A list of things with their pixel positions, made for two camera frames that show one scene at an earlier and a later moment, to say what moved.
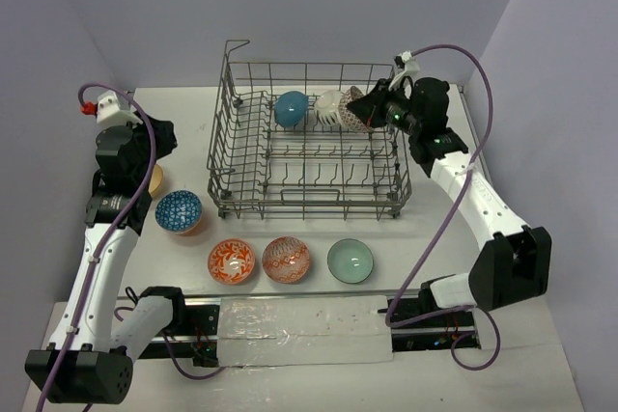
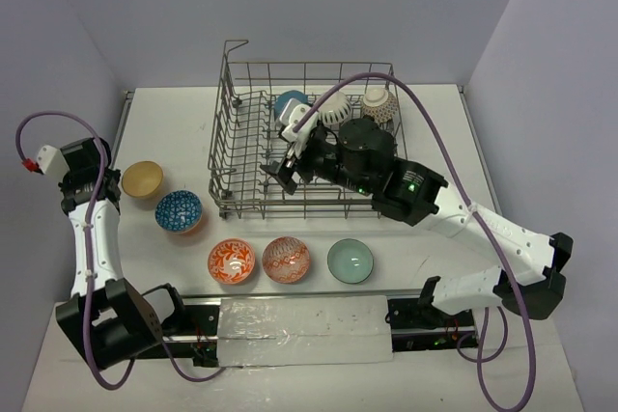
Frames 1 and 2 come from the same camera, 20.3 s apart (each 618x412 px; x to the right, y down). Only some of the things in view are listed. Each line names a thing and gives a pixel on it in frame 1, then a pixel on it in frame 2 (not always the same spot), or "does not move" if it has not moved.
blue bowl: [291, 107] does not move
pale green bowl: [351, 260] does not move
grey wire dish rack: [285, 142] does not move
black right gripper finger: [371, 108] to [282, 174]
